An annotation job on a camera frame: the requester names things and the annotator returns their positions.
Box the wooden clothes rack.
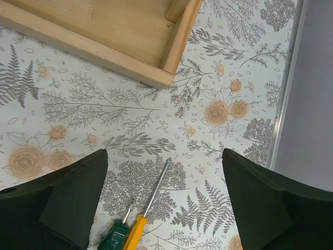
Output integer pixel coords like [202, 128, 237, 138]
[1, 1, 201, 89]

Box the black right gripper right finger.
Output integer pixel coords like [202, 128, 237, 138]
[222, 148, 332, 249]

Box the floral patterned table mat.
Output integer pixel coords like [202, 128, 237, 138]
[1, 1, 297, 249]

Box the small green handled screwdriver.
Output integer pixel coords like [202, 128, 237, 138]
[98, 204, 133, 250]

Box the orange handled screwdriver right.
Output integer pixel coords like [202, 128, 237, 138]
[123, 158, 172, 250]

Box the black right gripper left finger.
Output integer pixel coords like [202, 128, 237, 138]
[1, 149, 108, 249]

